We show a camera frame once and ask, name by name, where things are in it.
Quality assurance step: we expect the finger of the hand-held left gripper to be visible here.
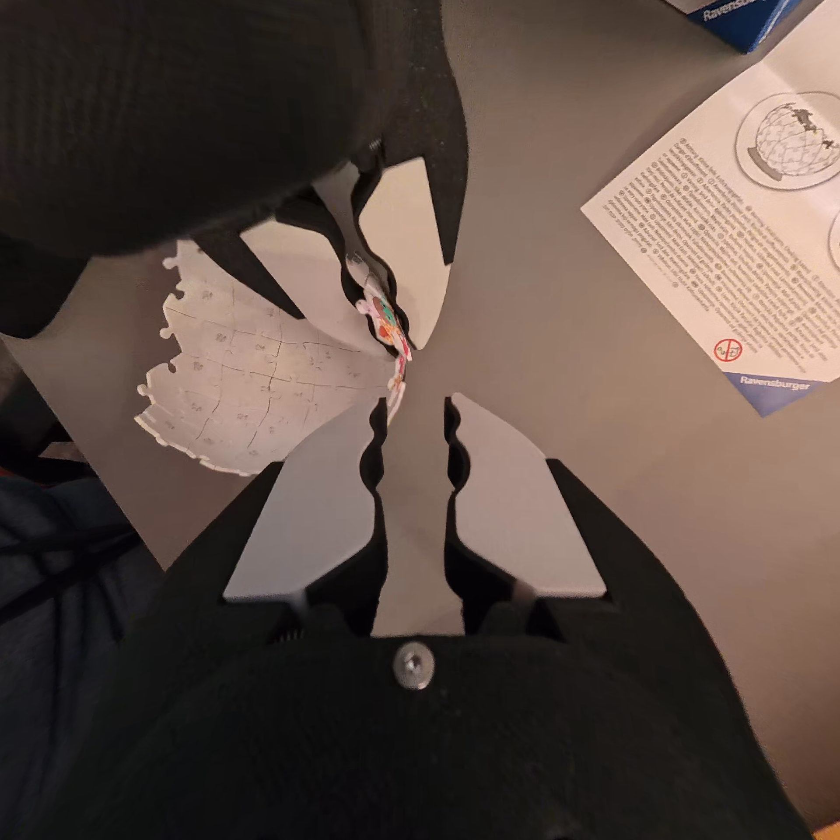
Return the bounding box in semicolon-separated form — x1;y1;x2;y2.
351;156;454;352
238;189;401;360

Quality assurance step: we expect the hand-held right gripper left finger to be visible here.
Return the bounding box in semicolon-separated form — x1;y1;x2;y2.
222;395;389;637

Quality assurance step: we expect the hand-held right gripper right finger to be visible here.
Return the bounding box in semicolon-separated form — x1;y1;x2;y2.
443;391;609;636

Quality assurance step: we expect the small white puzzle piece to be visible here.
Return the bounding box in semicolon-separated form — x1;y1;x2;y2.
348;252;416;363

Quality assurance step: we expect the partly built puzzle ball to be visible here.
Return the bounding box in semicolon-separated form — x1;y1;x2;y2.
134;239;411;476

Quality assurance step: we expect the colourful puzzle box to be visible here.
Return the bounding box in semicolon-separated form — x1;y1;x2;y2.
663;0;805;55

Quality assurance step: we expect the white instruction leaflet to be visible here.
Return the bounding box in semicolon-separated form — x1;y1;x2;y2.
581;0;840;419

